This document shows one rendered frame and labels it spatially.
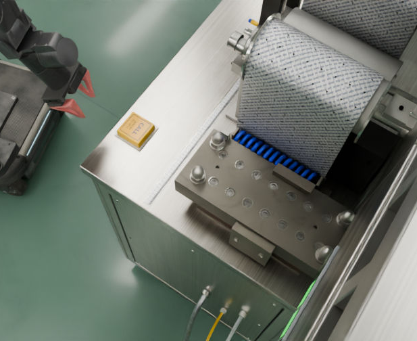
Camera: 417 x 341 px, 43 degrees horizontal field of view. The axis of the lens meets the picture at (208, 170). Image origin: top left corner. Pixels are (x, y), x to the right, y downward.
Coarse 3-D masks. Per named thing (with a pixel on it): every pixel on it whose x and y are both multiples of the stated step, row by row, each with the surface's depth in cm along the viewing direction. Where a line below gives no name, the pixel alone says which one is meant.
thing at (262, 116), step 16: (256, 96) 108; (240, 112) 117; (256, 112) 113; (272, 112) 109; (288, 112) 106; (240, 128) 123; (256, 128) 118; (272, 128) 114; (288, 128) 110; (304, 128) 107; (320, 128) 103; (272, 144) 120; (288, 144) 116; (304, 144) 112; (320, 144) 108; (336, 144) 105; (304, 160) 117; (320, 160) 113; (320, 176) 118
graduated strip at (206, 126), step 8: (232, 88) 142; (224, 96) 141; (232, 96) 141; (224, 104) 140; (216, 112) 139; (208, 120) 138; (200, 128) 137; (208, 128) 137; (200, 136) 136; (192, 144) 135; (184, 152) 134; (176, 160) 132; (184, 160) 133; (168, 168) 132; (176, 168) 132; (168, 176) 131; (160, 184) 130; (152, 192) 129; (160, 192) 129; (144, 200) 128; (152, 200) 128
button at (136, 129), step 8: (128, 120) 134; (136, 120) 134; (144, 120) 134; (120, 128) 133; (128, 128) 133; (136, 128) 133; (144, 128) 133; (152, 128) 134; (120, 136) 135; (128, 136) 132; (136, 136) 132; (144, 136) 133; (136, 144) 133
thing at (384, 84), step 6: (384, 78) 97; (384, 84) 95; (378, 90) 94; (384, 90) 94; (372, 96) 94; (378, 96) 94; (372, 102) 94; (366, 108) 94; (372, 108) 94; (366, 114) 95; (360, 120) 96; (354, 126) 97; (360, 126) 96; (354, 132) 99
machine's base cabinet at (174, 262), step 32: (128, 224) 153; (160, 224) 130; (128, 256) 197; (160, 256) 163; (192, 256) 138; (192, 288) 174; (224, 288) 146; (256, 288) 124; (224, 320) 186; (256, 320) 154; (288, 320) 131
